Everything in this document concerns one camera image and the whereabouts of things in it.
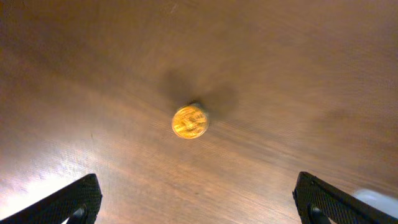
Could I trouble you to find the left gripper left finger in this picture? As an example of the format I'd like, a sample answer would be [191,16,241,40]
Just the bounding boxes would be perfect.
[1,174,102,224]

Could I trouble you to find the small jar gold lid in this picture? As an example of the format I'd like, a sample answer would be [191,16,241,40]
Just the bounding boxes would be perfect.
[172,102,210,139]

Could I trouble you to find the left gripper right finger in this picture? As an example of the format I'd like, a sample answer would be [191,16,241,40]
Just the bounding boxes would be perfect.
[292,172,397,224]

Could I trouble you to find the clear plastic container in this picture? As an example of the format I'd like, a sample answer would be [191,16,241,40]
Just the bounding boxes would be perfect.
[353,189,398,218]

